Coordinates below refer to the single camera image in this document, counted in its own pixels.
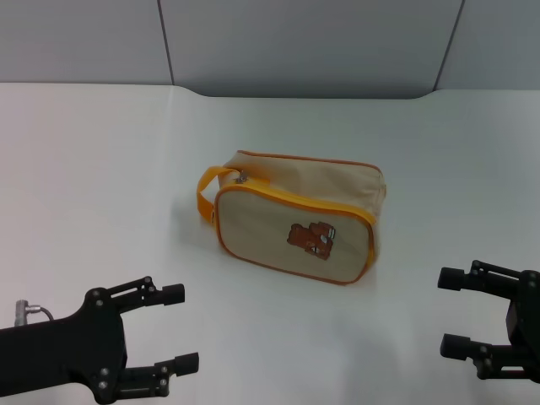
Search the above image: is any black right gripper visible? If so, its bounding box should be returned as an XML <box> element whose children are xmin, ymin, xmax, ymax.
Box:
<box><xmin>437</xmin><ymin>260</ymin><xmax>540</xmax><ymax>381</ymax></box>

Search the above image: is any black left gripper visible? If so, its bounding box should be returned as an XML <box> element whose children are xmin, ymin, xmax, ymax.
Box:
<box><xmin>0</xmin><ymin>275</ymin><xmax>200</xmax><ymax>404</ymax></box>

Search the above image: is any metal connector with grey cable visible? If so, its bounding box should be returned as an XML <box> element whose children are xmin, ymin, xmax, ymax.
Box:
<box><xmin>15</xmin><ymin>299</ymin><xmax>56</xmax><ymax>327</ymax></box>

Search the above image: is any beige orange-trimmed food bag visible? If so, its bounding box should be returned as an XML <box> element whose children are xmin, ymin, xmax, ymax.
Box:
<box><xmin>196</xmin><ymin>148</ymin><xmax>388</xmax><ymax>287</ymax></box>

